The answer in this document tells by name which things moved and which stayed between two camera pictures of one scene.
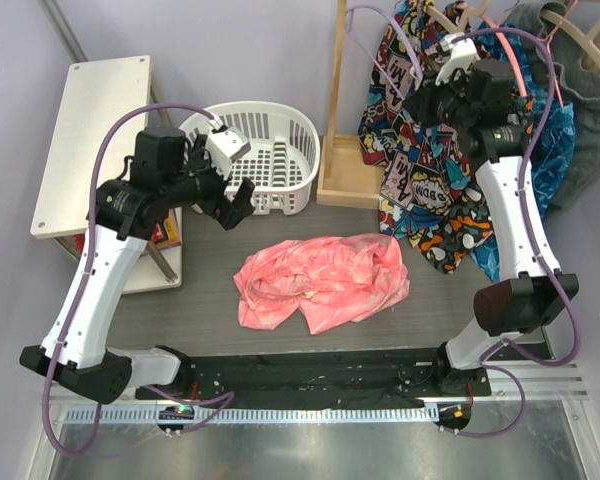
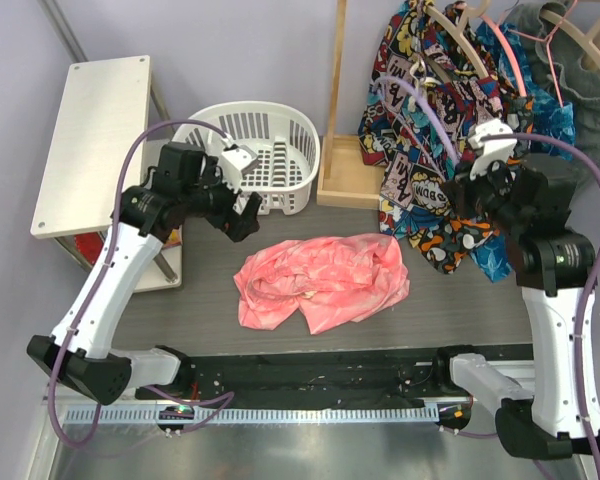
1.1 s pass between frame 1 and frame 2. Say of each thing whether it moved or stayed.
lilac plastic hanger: moved
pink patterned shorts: stayed
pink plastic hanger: stayed
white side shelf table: stayed
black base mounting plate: stayed
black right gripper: moved
